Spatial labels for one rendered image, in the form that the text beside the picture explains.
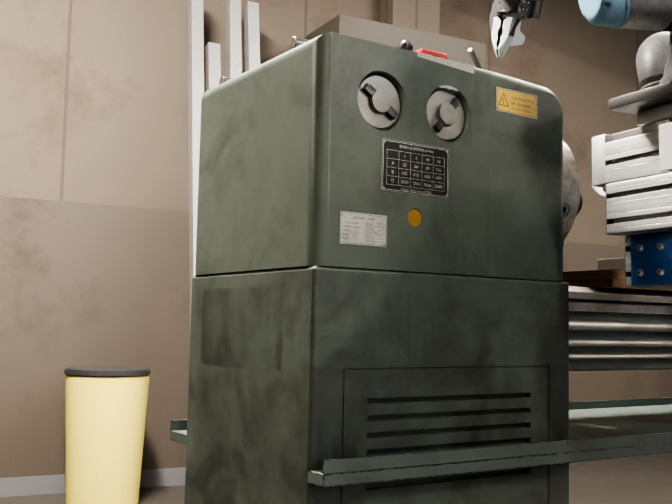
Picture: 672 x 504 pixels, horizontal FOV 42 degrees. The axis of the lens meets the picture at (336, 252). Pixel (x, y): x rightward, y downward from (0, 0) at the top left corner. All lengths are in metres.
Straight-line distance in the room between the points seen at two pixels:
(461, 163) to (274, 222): 0.36
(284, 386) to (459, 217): 0.44
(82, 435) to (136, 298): 0.76
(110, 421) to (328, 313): 2.38
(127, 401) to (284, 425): 2.28
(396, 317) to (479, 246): 0.23
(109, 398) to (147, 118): 1.38
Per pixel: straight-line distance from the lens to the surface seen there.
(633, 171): 1.57
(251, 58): 4.29
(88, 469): 3.76
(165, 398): 4.24
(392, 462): 1.46
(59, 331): 4.11
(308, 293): 1.41
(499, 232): 1.66
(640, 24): 1.55
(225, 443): 1.67
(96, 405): 3.71
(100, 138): 4.23
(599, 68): 5.91
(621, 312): 2.08
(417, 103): 1.57
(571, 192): 1.97
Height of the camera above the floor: 0.77
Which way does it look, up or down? 5 degrees up
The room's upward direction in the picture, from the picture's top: 1 degrees clockwise
